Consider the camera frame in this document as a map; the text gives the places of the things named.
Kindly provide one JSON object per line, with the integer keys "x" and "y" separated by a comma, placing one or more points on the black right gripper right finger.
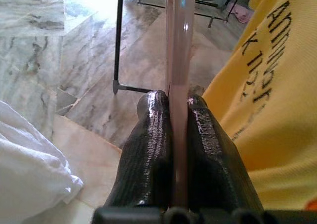
{"x": 213, "y": 159}

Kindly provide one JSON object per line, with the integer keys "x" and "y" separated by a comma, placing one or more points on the orange t-shirt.
{"x": 312, "y": 205}

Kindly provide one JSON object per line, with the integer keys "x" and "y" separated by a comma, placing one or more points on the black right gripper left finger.
{"x": 146, "y": 147}

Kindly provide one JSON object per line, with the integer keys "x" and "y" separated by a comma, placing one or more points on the white garment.
{"x": 29, "y": 164}

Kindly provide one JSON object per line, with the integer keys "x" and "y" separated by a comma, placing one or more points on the black metal drying rack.
{"x": 117, "y": 48}

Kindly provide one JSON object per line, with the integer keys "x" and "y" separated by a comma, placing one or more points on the pink fabric scrap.
{"x": 240, "y": 13}

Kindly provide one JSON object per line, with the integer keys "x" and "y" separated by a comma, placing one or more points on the yellow printed t-shirt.
{"x": 284, "y": 134}

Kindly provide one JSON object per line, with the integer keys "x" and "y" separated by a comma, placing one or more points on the pink plastic hanger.
{"x": 179, "y": 48}

